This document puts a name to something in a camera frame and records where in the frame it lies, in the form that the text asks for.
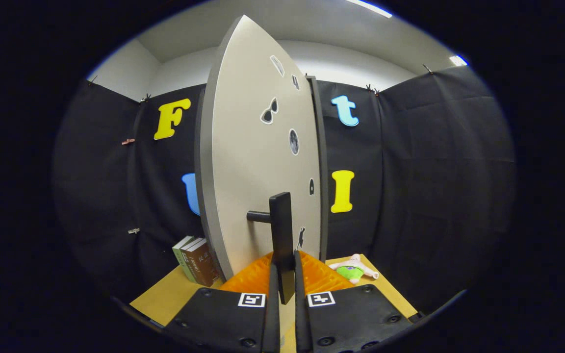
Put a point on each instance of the long ceiling light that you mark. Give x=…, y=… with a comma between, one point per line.
x=368, y=7

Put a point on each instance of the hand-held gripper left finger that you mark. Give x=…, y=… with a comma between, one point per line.
x=233, y=318

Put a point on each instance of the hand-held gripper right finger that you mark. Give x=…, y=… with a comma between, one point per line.
x=346, y=318

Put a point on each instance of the green and white plush toy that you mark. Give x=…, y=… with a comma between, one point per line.
x=351, y=270

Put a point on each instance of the brown book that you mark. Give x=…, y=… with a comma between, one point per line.
x=203, y=264

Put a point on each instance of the reddish cloth clip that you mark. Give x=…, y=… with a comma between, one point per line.
x=128, y=141

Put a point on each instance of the black backdrop cloth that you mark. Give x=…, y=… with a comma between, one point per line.
x=434, y=171

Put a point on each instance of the small ceiling light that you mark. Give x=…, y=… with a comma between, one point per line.
x=458, y=60

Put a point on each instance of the black cloth clip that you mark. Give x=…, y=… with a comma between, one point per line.
x=372, y=89
x=145, y=98
x=427, y=69

